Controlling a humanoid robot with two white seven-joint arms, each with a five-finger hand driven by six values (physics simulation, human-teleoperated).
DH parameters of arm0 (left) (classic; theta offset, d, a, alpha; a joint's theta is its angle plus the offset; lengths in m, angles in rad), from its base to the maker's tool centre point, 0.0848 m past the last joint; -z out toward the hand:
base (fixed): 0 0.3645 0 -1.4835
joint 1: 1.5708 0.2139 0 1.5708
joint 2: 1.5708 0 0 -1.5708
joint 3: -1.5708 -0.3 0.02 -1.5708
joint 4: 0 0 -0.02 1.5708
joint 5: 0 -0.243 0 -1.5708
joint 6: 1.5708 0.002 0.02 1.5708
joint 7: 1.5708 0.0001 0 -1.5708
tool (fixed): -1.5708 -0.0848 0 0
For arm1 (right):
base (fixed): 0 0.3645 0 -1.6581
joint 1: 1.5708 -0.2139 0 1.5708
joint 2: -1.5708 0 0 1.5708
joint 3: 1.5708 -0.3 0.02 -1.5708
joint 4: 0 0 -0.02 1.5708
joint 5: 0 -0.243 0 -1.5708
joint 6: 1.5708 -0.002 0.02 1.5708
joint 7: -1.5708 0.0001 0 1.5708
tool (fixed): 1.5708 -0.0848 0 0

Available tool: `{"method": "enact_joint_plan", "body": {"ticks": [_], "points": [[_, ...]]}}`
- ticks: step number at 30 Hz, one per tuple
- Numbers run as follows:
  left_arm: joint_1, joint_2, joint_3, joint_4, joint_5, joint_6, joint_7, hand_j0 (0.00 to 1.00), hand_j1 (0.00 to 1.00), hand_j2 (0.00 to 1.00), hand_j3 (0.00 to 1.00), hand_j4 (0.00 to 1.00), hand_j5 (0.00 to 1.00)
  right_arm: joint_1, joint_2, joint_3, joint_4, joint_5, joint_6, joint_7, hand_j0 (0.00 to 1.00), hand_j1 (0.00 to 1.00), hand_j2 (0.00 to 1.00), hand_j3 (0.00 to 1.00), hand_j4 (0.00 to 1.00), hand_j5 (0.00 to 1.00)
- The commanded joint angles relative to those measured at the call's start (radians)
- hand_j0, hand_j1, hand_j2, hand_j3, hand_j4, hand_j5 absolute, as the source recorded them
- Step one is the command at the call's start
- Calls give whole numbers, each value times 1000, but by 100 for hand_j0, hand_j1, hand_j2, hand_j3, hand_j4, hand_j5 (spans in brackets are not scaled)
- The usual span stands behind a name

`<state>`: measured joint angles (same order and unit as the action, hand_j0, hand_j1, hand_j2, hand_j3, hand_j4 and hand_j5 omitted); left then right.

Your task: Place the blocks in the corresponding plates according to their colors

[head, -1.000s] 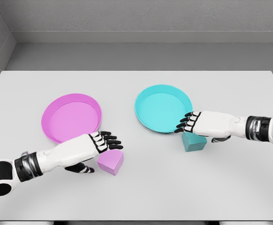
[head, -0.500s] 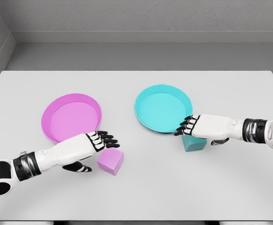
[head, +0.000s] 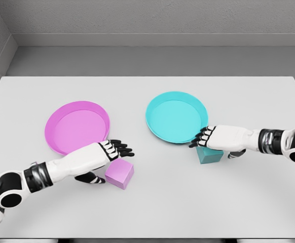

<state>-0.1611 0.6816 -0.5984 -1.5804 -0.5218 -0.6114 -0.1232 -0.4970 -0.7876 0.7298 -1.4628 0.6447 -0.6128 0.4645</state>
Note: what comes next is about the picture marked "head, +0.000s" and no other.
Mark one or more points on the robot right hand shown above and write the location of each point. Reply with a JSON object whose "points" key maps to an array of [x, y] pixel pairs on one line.
{"points": [[223, 138]]}

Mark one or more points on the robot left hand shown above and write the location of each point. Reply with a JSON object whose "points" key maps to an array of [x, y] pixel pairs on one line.
{"points": [[91, 157]]}

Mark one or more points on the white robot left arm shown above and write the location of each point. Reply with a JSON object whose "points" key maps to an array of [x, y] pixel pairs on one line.
{"points": [[28, 183]]}

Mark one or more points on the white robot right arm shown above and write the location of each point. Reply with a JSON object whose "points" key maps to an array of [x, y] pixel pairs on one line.
{"points": [[279, 143]]}

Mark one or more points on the teal block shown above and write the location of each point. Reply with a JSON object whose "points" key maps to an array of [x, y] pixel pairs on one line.
{"points": [[209, 155]]}

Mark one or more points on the pink block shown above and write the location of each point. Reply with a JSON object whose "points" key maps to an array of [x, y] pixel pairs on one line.
{"points": [[119, 174]]}

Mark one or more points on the pink round plate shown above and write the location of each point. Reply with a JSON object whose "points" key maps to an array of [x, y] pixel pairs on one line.
{"points": [[77, 126]]}

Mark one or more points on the cyan round plate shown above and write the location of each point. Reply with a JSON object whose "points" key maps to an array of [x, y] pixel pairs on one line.
{"points": [[174, 117]]}

